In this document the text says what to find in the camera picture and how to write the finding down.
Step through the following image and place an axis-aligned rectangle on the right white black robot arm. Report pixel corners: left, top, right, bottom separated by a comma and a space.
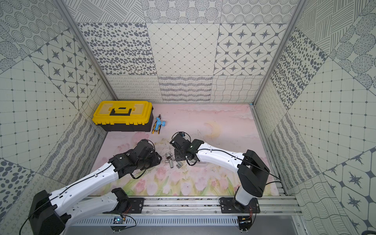
170, 132, 270, 206

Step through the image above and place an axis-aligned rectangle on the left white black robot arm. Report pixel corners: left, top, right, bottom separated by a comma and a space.
26, 139, 162, 235

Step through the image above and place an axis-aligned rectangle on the blue yellow hand tool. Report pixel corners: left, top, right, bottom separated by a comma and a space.
152, 115, 166, 134

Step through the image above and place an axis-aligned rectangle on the yellow black toolbox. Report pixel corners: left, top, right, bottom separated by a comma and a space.
92, 101, 154, 132

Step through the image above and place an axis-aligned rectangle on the small green circuit board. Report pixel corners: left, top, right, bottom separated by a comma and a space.
113, 216, 124, 224

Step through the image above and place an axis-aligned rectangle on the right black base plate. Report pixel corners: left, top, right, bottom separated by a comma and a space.
219, 197, 260, 213

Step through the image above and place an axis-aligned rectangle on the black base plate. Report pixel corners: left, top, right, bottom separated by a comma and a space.
117, 197, 145, 214
219, 197, 260, 213

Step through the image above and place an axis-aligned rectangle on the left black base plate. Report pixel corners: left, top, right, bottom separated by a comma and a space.
117, 197, 145, 214

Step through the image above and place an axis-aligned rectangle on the aluminium mounting rail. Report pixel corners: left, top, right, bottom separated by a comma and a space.
56, 193, 302, 216

